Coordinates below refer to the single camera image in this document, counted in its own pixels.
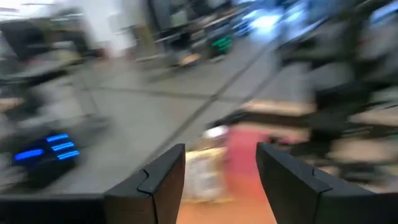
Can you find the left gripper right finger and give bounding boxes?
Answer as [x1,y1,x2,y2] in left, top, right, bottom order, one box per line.
[256,142,374,224]

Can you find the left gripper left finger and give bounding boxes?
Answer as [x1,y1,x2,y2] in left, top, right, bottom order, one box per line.
[104,143,187,224]

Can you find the yellow ramen pack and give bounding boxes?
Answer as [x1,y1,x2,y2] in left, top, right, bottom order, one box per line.
[183,147,233,205]

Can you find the pink plastic bin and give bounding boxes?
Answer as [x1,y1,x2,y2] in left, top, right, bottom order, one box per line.
[225,124,312,187]

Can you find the orange plastic bin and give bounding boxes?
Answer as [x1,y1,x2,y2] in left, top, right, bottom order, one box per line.
[175,174,277,224]

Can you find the black device blue lights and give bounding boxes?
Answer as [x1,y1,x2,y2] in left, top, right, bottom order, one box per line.
[9,132,81,189]

